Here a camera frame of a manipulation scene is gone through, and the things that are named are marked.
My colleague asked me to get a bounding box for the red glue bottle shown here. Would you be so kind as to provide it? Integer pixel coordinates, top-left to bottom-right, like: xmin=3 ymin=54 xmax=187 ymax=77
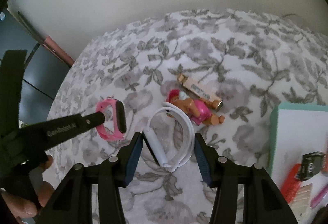
xmin=280 ymin=163 xmax=301 ymax=204

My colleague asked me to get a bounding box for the white plug adapter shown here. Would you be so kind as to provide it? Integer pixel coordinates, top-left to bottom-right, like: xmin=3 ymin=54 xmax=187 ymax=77
xmin=290 ymin=184 xmax=312 ymax=221

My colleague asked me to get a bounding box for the pink lighter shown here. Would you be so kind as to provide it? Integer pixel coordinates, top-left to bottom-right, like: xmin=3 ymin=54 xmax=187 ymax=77
xmin=310 ymin=185 xmax=328 ymax=208

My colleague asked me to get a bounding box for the black toy car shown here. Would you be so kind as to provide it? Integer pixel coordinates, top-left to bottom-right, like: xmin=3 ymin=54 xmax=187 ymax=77
xmin=295 ymin=151 xmax=325 ymax=182

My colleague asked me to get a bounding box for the pink smart band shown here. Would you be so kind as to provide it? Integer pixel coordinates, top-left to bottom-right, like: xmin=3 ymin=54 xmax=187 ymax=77
xmin=96 ymin=97 xmax=127 ymax=141

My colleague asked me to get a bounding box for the orange pink toy figure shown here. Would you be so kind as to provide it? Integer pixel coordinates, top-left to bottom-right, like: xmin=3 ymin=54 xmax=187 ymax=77
xmin=166 ymin=89 xmax=225 ymax=126

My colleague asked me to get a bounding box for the white smart band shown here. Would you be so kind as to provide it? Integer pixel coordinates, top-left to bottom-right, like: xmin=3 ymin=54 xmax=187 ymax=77
xmin=143 ymin=102 xmax=195 ymax=173

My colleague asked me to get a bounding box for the person's hand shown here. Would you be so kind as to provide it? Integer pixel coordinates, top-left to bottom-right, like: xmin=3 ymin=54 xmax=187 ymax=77
xmin=1 ymin=155 xmax=55 ymax=223

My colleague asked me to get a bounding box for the teal shallow box tray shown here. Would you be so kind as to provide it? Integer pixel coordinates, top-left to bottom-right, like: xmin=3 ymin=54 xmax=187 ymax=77
xmin=266 ymin=102 xmax=328 ymax=224

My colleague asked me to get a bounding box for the floral grey white blanket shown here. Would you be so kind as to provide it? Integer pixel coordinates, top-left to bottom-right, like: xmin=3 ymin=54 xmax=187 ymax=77
xmin=49 ymin=10 xmax=327 ymax=223

